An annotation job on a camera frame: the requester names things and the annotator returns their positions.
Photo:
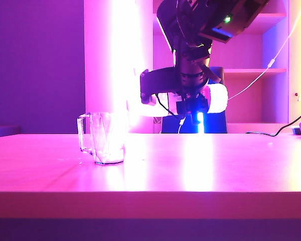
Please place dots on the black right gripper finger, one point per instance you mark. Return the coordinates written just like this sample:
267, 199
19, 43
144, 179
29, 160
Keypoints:
191, 93
191, 108

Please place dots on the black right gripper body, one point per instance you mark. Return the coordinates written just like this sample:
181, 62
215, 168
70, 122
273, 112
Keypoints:
193, 72

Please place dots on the plastic mineral water bottle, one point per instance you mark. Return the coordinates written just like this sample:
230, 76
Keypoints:
217, 100

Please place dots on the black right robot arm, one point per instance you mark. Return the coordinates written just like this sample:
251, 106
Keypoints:
170, 20

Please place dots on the small water puddle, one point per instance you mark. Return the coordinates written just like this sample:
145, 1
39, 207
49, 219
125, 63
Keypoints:
80, 162

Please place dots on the dark blue chair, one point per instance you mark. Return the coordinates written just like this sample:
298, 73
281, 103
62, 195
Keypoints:
215, 124

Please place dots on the bright vertical light strip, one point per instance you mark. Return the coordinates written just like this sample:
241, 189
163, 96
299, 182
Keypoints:
125, 50

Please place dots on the small blue box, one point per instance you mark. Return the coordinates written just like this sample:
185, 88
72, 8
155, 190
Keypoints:
296, 130

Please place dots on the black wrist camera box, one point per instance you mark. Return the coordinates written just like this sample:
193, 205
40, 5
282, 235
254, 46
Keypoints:
158, 84

